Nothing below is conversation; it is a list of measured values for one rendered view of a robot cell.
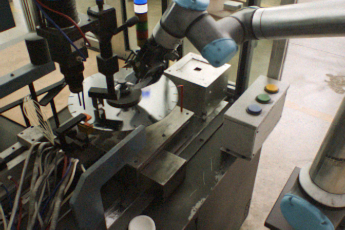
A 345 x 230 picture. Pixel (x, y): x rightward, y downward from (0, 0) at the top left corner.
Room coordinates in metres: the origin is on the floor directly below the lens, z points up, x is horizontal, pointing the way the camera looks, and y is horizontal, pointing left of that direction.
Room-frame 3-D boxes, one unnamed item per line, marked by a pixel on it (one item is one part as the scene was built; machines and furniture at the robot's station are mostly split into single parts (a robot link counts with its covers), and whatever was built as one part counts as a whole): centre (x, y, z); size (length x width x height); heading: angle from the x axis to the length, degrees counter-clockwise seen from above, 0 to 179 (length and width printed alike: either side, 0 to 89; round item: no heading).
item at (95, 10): (0.79, 0.17, 1.17); 0.06 x 0.05 x 0.20; 136
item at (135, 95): (0.87, 0.15, 0.96); 0.11 x 0.11 x 0.03
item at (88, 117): (0.71, 0.26, 0.95); 0.10 x 0.03 x 0.07; 145
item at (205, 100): (1.11, -0.09, 0.82); 0.18 x 0.18 x 0.15; 55
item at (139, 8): (1.17, 0.11, 1.11); 0.05 x 0.04 x 0.03; 55
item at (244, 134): (0.93, -0.28, 0.82); 0.28 x 0.11 x 0.15; 145
